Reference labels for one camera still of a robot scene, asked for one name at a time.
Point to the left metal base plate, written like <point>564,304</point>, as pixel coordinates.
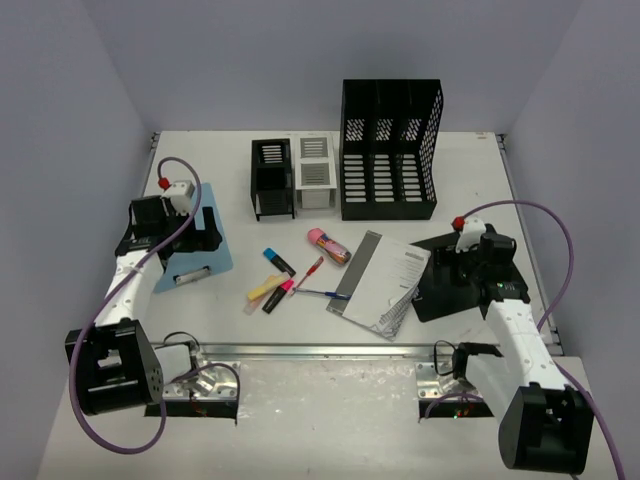
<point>191,375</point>

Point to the yellow highlighter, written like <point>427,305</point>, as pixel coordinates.
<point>282,277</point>

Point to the black magazine file rack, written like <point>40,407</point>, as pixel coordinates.
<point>389,130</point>

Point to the blue clipboard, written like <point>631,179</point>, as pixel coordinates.
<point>183,268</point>

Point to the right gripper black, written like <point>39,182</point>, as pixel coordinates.
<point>449,257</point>

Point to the pink cap black highlighter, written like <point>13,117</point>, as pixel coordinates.
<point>276,297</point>

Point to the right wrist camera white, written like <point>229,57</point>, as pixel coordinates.
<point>470,230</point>

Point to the black pen holder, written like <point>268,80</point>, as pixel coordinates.
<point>272,179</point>

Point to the orange highlighter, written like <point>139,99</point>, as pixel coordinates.
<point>255,296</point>

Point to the pink glue bottle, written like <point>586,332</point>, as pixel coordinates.
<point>335,251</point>

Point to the metal base plate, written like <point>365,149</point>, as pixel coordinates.
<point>191,375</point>
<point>430,385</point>

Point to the white pen holder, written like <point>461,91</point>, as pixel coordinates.
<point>315,171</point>

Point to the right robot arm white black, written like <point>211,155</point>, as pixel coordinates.
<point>544,424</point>

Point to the blue pen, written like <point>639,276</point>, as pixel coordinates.
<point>328,294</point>

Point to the aluminium rail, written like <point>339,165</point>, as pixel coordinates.
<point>317,351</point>

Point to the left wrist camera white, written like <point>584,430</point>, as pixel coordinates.
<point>179,194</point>

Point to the blue cap black highlighter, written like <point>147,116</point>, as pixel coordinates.
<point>279,262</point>

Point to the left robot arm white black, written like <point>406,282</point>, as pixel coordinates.
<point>169,241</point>

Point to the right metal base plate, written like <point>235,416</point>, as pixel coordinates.
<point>430,385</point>

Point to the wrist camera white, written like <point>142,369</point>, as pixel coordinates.
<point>179,194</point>
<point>470,230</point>

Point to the red pen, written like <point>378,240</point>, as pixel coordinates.
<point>308,273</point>

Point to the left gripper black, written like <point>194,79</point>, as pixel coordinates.
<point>198,235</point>

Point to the spiral notebook grey white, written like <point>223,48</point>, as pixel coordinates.
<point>380,283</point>

